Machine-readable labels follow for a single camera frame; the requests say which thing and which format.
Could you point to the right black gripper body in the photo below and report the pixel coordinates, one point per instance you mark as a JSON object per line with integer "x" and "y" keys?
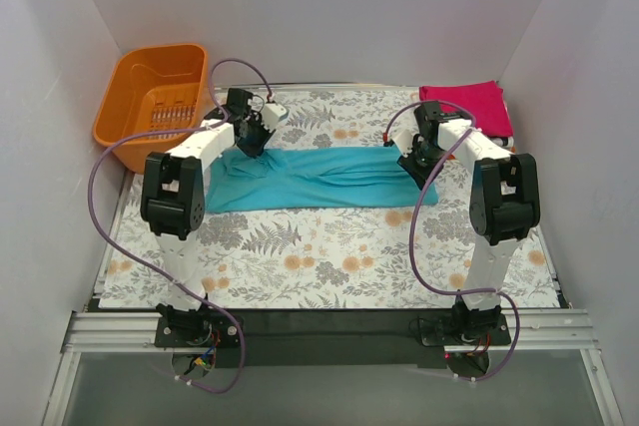
{"x": 416, "y": 167}

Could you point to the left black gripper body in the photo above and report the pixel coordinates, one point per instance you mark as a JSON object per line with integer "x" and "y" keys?
{"x": 252, "y": 142}

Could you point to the teal t-shirt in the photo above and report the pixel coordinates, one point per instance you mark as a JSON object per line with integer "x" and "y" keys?
{"x": 345, "y": 177}

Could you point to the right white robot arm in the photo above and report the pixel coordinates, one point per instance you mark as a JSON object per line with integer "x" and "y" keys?
{"x": 503, "y": 207}

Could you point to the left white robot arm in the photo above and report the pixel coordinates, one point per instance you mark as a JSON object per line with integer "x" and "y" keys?
{"x": 173, "y": 201}

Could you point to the folded magenta t-shirt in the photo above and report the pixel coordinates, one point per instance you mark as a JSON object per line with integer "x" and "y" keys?
{"x": 483, "y": 100}

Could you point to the orange plastic basket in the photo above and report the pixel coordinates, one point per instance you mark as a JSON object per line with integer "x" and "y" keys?
{"x": 153, "y": 89}

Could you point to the floral table mat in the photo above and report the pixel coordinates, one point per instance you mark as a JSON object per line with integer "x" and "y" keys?
{"x": 351, "y": 258}

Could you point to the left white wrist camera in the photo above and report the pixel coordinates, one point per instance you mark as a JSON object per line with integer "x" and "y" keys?
{"x": 272, "y": 114}

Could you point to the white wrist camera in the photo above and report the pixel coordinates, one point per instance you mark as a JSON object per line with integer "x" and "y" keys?
{"x": 272, "y": 114}
{"x": 402, "y": 140}

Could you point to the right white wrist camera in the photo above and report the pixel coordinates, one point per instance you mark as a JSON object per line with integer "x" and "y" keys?
{"x": 402, "y": 140}

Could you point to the aluminium frame rail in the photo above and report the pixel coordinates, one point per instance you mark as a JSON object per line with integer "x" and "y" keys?
{"x": 121, "y": 331}

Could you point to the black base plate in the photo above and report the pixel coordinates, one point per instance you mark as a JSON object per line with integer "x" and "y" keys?
{"x": 330, "y": 337}

